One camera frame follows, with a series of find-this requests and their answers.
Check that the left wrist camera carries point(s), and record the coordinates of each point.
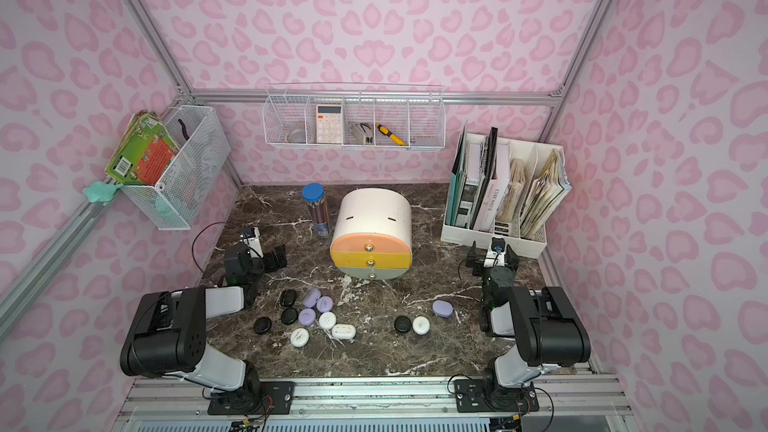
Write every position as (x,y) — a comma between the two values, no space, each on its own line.
(250,236)

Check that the pink white calculator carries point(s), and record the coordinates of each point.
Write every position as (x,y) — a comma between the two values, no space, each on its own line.
(329,124)

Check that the green red booklet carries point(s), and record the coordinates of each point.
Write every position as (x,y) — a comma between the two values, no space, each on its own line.
(144,152)

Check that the orange top drawer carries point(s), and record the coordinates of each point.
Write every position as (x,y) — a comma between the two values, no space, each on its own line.
(370,242)

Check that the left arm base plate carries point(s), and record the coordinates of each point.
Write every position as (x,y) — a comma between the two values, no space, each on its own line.
(273,398)

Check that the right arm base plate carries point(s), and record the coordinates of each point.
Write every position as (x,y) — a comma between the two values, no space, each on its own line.
(475,396)

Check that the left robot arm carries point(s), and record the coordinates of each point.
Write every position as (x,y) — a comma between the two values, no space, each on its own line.
(167,339)

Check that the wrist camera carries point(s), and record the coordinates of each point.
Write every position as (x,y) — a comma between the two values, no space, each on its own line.
(250,236)
(495,255)

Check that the clear tape roll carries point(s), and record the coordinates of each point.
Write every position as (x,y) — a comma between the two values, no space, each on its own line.
(296,135)

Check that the mint green wall hook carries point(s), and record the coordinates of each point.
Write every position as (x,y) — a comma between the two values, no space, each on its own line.
(101,192)

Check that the white earphone case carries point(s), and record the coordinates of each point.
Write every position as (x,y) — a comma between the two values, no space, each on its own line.
(327,321)
(421,325)
(299,338)
(343,332)

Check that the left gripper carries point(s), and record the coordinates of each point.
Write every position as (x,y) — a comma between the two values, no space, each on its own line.
(264,258)

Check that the black earphone case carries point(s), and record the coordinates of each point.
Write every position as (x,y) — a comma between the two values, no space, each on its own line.
(289,316)
(287,298)
(262,325)
(402,324)

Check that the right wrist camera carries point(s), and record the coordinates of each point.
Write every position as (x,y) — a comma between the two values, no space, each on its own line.
(495,255)

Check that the white drawer cabinet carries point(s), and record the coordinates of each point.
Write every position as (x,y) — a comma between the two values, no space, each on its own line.
(374,210)

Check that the white wire wall shelf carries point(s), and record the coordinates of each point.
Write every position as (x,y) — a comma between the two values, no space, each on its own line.
(416,116)

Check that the purple earphone case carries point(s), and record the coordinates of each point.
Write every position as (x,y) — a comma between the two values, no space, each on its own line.
(307,317)
(442,308)
(324,304)
(311,298)

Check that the white mesh wall basket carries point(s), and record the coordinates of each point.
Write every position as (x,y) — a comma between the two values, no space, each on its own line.
(175,202)

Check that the white file organizer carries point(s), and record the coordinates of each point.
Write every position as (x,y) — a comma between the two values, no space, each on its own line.
(503,189)

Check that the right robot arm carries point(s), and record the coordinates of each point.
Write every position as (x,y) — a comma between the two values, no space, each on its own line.
(547,333)

